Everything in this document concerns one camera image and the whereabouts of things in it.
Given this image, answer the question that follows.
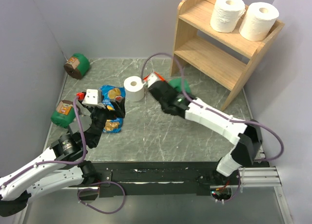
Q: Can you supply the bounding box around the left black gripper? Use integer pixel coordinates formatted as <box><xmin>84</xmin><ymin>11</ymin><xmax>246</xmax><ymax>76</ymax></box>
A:
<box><xmin>88</xmin><ymin>95</ymin><xmax>125</xmax><ymax>146</ymax></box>

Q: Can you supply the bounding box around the green roll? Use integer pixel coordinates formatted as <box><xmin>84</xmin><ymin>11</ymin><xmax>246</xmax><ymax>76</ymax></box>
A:
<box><xmin>63</xmin><ymin>53</ymin><xmax>90</xmax><ymax>80</ymax></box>
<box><xmin>51</xmin><ymin>100</ymin><xmax>76</xmax><ymax>128</ymax></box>
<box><xmin>168</xmin><ymin>77</ymin><xmax>195</xmax><ymax>99</ymax></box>

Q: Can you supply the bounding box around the white paper roll front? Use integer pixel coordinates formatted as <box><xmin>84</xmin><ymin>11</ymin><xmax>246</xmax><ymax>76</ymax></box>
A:
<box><xmin>210</xmin><ymin>0</ymin><xmax>245</xmax><ymax>33</ymax></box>

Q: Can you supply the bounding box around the white paper roll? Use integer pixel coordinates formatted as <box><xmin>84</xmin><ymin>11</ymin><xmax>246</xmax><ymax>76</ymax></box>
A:
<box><xmin>123</xmin><ymin>76</ymin><xmax>145</xmax><ymax>102</ymax></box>
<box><xmin>239</xmin><ymin>2</ymin><xmax>279</xmax><ymax>41</ymax></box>
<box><xmin>210</xmin><ymin>0</ymin><xmax>245</xmax><ymax>33</ymax></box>

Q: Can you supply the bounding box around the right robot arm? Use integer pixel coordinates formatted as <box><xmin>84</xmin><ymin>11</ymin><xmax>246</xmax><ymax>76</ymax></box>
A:
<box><xmin>147</xmin><ymin>80</ymin><xmax>262</xmax><ymax>185</ymax></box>

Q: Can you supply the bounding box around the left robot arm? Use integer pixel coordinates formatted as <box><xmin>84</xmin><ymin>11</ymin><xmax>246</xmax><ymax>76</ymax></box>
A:
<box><xmin>0</xmin><ymin>107</ymin><xmax>108</xmax><ymax>217</ymax></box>

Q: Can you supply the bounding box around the wooden two-tier shelf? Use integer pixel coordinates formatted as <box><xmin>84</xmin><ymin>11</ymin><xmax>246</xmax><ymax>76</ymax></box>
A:
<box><xmin>173</xmin><ymin>0</ymin><xmax>284</xmax><ymax>110</ymax></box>

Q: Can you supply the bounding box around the blue chips bag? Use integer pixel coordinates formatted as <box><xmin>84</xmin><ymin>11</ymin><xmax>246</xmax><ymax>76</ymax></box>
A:
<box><xmin>100</xmin><ymin>85</ymin><xmax>126</xmax><ymax>133</ymax></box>

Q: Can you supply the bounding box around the orange razor box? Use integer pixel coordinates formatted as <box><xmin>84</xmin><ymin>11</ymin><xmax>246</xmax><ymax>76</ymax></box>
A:
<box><xmin>143</xmin><ymin>72</ymin><xmax>165</xmax><ymax>81</ymax></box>

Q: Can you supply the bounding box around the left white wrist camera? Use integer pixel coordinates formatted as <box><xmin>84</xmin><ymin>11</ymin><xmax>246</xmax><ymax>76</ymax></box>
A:
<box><xmin>82</xmin><ymin>89</ymin><xmax>103</xmax><ymax>108</ymax></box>

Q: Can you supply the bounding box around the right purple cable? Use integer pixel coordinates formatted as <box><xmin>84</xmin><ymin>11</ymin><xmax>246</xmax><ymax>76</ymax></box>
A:
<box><xmin>141</xmin><ymin>53</ymin><xmax>285</xmax><ymax>161</ymax></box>

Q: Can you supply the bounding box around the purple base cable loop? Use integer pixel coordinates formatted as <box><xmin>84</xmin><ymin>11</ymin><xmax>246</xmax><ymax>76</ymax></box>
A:
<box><xmin>77</xmin><ymin>181</ymin><xmax>126</xmax><ymax>214</ymax></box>

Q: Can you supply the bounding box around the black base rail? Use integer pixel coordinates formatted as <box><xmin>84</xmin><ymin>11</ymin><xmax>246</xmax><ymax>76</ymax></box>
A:
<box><xmin>80</xmin><ymin>162</ymin><xmax>239</xmax><ymax>198</ymax></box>

